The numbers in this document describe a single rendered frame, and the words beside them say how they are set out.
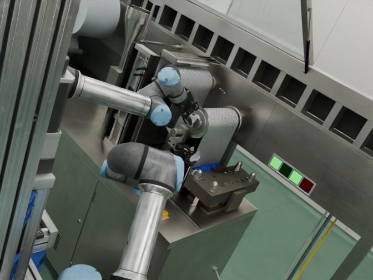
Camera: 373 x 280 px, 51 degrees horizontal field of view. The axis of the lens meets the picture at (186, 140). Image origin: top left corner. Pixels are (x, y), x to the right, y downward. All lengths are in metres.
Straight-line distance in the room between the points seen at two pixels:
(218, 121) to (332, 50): 2.69
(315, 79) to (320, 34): 2.59
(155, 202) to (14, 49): 0.63
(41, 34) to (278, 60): 1.33
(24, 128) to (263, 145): 1.32
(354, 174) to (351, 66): 2.56
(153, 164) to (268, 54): 0.97
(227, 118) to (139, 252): 0.91
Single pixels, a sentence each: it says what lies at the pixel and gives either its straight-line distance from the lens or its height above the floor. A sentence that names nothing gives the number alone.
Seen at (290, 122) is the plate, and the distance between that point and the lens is 1.89.
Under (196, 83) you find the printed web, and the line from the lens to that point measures 1.94.
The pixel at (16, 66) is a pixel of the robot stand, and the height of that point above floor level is 1.58.
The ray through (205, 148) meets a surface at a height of 1.14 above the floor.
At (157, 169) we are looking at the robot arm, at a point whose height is 1.29.
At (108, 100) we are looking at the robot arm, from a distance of 1.32.
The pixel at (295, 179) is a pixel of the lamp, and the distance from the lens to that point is 1.90.
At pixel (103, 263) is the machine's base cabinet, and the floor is 0.47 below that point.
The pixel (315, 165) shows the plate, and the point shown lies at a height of 1.29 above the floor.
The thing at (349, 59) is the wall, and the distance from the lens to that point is 4.28.
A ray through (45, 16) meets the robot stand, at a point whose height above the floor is 1.69.
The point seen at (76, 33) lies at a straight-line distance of 2.40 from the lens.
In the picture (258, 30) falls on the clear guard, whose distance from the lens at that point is 2.01.
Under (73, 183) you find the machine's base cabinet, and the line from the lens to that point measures 2.11.
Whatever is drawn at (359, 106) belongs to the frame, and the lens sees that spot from 1.78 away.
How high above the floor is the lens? 1.89
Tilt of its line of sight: 24 degrees down
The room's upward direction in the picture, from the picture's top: 23 degrees clockwise
